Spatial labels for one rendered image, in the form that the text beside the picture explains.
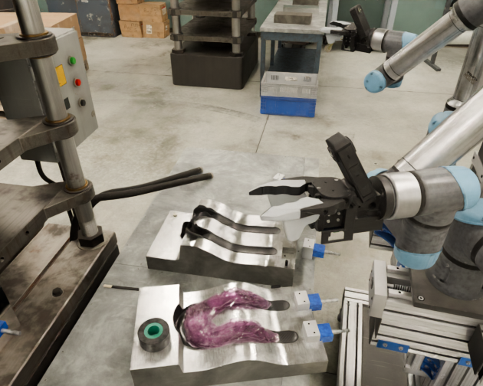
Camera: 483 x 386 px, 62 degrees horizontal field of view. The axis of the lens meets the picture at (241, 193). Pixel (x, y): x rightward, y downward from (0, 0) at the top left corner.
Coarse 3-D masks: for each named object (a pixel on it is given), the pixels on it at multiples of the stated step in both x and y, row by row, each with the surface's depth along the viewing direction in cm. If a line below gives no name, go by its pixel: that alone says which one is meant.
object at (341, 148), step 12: (336, 144) 57; (348, 144) 57; (336, 156) 58; (348, 156) 57; (348, 168) 58; (360, 168) 59; (348, 180) 62; (360, 180) 59; (360, 192) 60; (372, 192) 61
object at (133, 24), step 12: (120, 0) 691; (132, 0) 687; (120, 12) 704; (132, 12) 701; (144, 12) 697; (156, 12) 692; (120, 24) 714; (132, 24) 710; (144, 24) 708; (156, 24) 703; (168, 24) 722; (132, 36) 722; (144, 36) 720; (156, 36) 715
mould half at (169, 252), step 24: (168, 216) 153; (240, 216) 149; (168, 240) 142; (192, 240) 131; (240, 240) 138; (264, 240) 138; (288, 240) 137; (168, 264) 136; (192, 264) 134; (216, 264) 132; (240, 264) 130; (264, 264) 128; (288, 264) 128
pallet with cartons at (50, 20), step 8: (48, 16) 515; (56, 16) 515; (64, 16) 515; (72, 16) 522; (48, 24) 478; (56, 24) 481; (64, 24) 502; (72, 24) 523; (80, 40) 546; (80, 48) 547
